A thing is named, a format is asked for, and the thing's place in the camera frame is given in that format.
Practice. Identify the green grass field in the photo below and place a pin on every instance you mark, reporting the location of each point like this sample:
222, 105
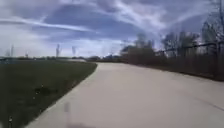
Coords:
26, 86

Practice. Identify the row of distant pylons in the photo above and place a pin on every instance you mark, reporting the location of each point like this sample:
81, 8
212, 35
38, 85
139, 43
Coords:
58, 50

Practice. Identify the pale concrete path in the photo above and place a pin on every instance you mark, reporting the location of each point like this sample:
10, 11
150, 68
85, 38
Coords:
133, 96

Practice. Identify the dark fence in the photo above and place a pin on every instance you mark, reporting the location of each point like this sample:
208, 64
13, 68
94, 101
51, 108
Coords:
190, 61

